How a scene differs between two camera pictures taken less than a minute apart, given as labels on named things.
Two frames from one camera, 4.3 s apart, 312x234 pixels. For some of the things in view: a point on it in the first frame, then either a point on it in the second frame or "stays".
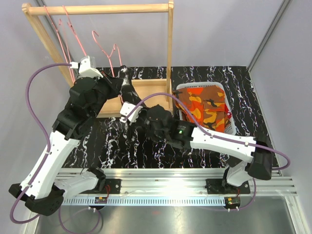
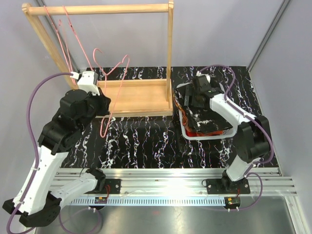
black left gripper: x=113 y=84 → x=104 y=101
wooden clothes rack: x=155 y=93 stays
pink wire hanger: x=109 y=57 → x=102 y=135
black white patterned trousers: x=127 y=92 → x=205 y=120
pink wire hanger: x=60 y=32 stays
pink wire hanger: x=68 y=22 stays
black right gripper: x=138 y=121 → x=191 y=92
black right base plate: x=217 y=186 stays
